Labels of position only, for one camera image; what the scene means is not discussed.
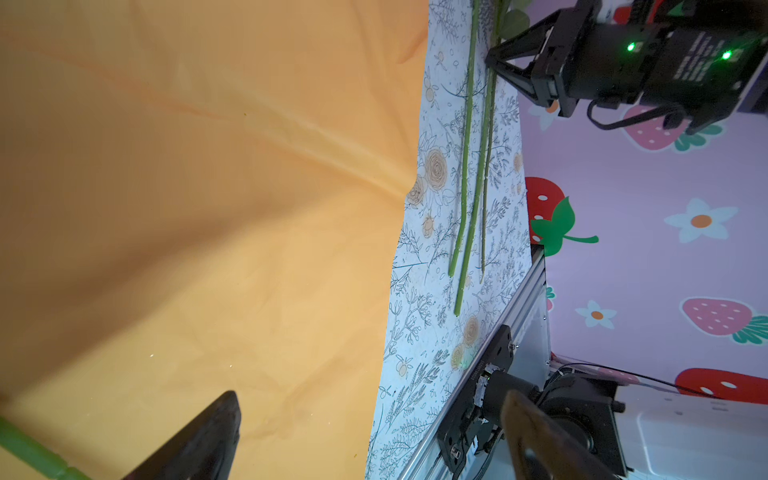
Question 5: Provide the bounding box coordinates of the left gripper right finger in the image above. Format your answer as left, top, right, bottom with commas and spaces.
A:
501, 390, 615, 479

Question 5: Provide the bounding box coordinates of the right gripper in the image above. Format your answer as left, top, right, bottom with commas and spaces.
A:
485, 1, 767, 134

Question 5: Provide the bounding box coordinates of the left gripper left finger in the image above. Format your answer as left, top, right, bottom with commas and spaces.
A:
124, 390, 242, 480

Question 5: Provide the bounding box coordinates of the orange wrapping paper sheet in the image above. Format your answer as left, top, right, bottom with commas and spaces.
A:
1, 1, 428, 479

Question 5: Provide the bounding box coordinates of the light pink fake rose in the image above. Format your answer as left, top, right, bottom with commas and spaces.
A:
480, 108, 493, 284

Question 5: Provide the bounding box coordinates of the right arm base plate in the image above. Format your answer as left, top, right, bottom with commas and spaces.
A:
436, 324, 514, 479

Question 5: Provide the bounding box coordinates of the aluminium front rail frame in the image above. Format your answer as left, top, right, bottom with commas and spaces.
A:
397, 246, 551, 479

